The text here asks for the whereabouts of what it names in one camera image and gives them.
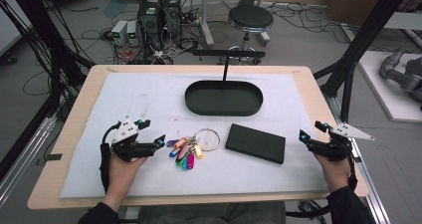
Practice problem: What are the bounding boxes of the black rectangular case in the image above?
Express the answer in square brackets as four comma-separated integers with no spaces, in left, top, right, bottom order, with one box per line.
[224,122,287,165]

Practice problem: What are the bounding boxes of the aluminium frame rail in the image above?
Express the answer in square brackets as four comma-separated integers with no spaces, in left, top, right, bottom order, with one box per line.
[322,93,392,224]
[0,114,58,207]

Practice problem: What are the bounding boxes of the cardboard box with black logo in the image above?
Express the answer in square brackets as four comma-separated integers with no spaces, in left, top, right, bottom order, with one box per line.
[325,0,387,27]

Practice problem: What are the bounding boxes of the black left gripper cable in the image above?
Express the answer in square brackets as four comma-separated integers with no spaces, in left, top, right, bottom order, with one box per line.
[99,122,121,194]

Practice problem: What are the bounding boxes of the black key rack with tray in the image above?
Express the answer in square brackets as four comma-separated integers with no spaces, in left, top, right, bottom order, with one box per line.
[184,49,267,117]

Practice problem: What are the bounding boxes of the black round stool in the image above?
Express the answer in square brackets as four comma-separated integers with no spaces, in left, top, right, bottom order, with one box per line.
[227,4,275,66]

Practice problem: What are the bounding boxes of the black frame post with cables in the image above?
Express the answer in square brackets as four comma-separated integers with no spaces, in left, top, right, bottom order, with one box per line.
[0,0,96,122]

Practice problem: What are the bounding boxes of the person's left hand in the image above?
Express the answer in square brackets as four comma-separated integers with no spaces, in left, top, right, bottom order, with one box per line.
[106,150,149,200]

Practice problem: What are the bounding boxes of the white desk leg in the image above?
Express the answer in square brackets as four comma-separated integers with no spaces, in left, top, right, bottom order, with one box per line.
[198,0,216,48]

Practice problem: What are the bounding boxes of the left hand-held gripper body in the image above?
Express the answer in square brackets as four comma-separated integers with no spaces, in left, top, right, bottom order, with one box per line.
[110,116,157,162]

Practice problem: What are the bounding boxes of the key ring with coloured tags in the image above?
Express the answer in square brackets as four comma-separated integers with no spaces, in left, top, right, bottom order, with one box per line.
[165,127,222,171]

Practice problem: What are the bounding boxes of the tangle of floor cables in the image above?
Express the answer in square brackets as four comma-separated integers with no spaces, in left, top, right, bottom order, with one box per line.
[265,1,352,44]

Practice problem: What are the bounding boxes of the white floor board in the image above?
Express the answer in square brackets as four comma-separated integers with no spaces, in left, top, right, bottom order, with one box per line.
[357,50,422,123]

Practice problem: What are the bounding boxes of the black metal frame post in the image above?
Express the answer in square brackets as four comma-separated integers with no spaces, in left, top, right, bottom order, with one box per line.
[313,0,417,123]

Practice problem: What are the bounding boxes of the person's right hand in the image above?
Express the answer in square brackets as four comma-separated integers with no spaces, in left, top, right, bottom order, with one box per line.
[313,152,352,194]

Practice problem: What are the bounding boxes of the grey power supply unit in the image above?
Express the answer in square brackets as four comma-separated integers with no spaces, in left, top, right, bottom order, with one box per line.
[110,19,129,47]
[125,20,140,47]

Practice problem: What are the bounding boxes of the black computer tower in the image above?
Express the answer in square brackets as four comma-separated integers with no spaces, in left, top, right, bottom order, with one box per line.
[161,0,182,38]
[136,0,164,52]

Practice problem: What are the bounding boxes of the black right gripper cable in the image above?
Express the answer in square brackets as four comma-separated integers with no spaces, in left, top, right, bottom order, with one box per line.
[285,143,360,219]

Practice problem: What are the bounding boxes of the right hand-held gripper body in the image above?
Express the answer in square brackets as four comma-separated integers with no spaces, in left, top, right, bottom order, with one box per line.
[307,121,376,162]

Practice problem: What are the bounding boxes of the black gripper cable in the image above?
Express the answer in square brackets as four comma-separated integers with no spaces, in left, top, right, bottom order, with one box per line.
[285,143,360,219]
[99,122,121,194]

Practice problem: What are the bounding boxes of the person's legs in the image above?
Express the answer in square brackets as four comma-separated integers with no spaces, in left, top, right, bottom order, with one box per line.
[137,201,287,224]

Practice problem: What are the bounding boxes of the white foam mat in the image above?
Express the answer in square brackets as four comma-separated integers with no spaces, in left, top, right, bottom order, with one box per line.
[59,72,329,198]

